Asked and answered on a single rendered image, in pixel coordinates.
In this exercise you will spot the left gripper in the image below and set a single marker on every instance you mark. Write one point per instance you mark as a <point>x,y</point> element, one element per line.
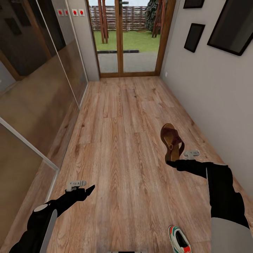
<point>80,194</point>

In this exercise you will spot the door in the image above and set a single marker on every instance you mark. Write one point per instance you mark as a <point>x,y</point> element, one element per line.
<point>130,36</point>

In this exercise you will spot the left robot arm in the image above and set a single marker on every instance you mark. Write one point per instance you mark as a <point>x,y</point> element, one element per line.
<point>42,220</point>

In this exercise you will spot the sandal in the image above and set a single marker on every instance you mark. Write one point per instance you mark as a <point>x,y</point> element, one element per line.
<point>171,139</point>

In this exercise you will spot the picture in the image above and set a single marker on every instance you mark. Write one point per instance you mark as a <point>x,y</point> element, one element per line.
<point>233,31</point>

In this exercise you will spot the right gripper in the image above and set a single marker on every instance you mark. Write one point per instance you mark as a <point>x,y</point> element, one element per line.
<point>184,165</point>

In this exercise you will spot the gym shoe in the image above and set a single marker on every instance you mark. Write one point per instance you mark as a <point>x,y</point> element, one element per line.
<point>178,240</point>

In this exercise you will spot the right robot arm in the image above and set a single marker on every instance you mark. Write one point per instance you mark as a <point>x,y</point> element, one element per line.
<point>230,229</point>

